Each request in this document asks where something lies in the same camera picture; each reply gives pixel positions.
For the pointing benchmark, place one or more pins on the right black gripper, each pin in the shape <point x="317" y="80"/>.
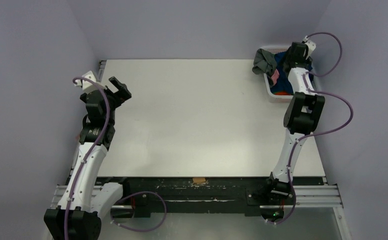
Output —
<point x="293" y="57"/>

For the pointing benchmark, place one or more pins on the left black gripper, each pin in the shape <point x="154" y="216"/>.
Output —
<point x="122" y="94"/>

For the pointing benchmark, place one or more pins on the dark blue t shirt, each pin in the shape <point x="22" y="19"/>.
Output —
<point x="283" y="84"/>

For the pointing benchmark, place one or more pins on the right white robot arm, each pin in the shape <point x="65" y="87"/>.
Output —
<point x="300" y="120"/>

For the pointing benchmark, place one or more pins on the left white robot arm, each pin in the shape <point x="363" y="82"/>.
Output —
<point x="79" y="213"/>

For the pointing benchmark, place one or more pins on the pink cloth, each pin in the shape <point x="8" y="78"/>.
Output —
<point x="273" y="79"/>

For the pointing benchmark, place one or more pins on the grey t shirt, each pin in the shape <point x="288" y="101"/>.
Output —
<point x="264" y="63"/>

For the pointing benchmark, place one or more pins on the orange t shirt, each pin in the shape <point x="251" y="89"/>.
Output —
<point x="282" y="93"/>

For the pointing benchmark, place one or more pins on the white plastic laundry basket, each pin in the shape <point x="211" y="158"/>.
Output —
<point x="286" y="72"/>

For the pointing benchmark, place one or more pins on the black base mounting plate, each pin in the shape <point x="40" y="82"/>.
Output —
<point x="216" y="195"/>

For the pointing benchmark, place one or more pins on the brown tape piece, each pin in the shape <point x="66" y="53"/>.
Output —
<point x="199" y="180"/>

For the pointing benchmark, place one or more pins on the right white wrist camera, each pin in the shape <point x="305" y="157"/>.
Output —
<point x="311" y="46"/>

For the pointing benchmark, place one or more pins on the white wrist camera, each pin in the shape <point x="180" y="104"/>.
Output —
<point x="311" y="46"/>
<point x="93" y="84"/>

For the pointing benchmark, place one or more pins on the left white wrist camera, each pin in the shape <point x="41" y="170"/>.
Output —
<point x="93" y="84"/>

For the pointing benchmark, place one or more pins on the aluminium frame rail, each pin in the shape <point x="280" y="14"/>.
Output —
<point x="316" y="195"/>

